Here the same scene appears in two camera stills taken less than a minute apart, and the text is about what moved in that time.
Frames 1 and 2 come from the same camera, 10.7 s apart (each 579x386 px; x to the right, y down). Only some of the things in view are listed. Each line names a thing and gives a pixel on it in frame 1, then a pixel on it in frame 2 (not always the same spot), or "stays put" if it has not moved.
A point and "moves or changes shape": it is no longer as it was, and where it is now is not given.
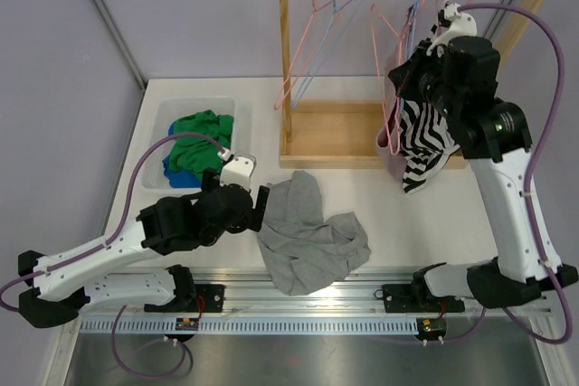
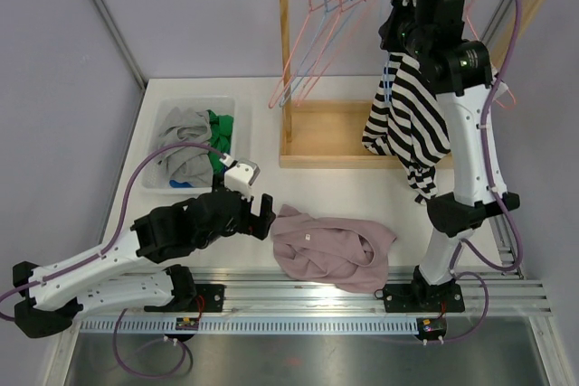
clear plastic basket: x=167 y=110 stays put
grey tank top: x=305 y=251 → x=191 y=164
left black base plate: x=213 y=296 stays put
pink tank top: x=388 y=139 → x=352 y=254
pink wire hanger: x=387 y=47 → x=336 y=46
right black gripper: x=410 y=72 → x=386 y=32
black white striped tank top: x=427 y=144 moves or changes shape
